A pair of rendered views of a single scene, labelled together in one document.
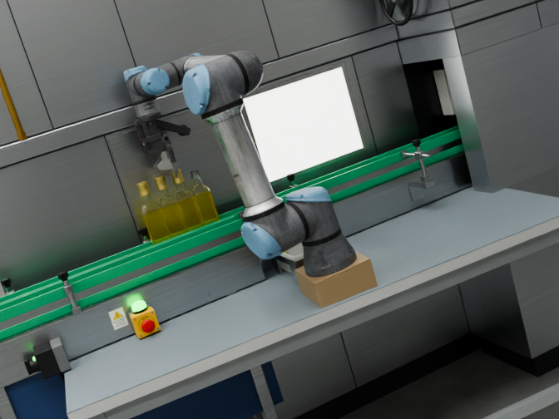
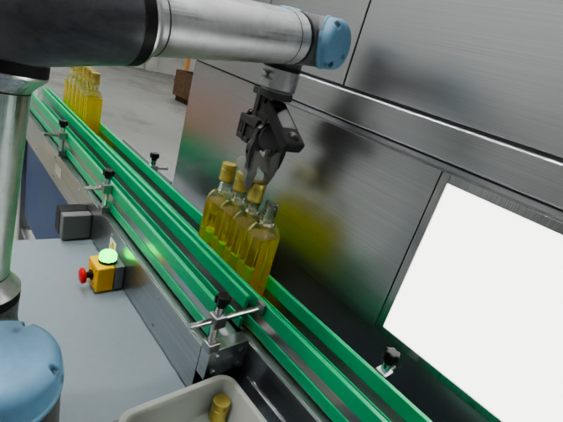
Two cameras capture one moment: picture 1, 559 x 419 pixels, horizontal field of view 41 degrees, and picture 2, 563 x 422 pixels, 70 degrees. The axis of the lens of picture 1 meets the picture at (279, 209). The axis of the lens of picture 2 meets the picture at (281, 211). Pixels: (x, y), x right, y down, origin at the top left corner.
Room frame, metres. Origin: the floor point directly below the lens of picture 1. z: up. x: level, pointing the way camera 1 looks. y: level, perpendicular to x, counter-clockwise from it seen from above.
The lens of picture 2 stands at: (2.10, -0.48, 1.43)
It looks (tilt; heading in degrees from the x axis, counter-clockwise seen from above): 21 degrees down; 63
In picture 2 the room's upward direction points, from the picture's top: 17 degrees clockwise
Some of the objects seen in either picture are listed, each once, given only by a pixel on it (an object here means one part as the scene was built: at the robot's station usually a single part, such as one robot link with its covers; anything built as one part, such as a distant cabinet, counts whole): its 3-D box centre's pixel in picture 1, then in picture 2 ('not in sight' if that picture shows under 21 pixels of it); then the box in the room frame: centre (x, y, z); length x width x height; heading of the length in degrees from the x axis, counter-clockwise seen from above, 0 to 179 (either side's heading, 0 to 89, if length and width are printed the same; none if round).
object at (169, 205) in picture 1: (175, 227); (227, 239); (2.41, 0.34, 0.99); 0.06 x 0.06 x 0.21; 19
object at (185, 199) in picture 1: (191, 220); (240, 252); (2.42, 0.29, 0.99); 0.06 x 0.06 x 0.21; 18
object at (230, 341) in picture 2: not in sight; (224, 355); (2.37, 0.11, 0.85); 0.09 x 0.04 x 0.07; 19
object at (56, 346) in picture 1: (51, 358); (73, 222); (2.06, 0.75, 0.79); 0.08 x 0.08 x 0.08; 19
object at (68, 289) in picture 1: (71, 294); (97, 192); (2.12, 0.65, 0.94); 0.07 x 0.04 x 0.13; 19
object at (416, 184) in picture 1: (419, 170); not in sight; (2.56, -0.51, 0.90); 0.17 x 0.05 x 0.23; 19
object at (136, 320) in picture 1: (144, 322); (105, 273); (2.15, 0.48, 0.79); 0.07 x 0.07 x 0.07; 19
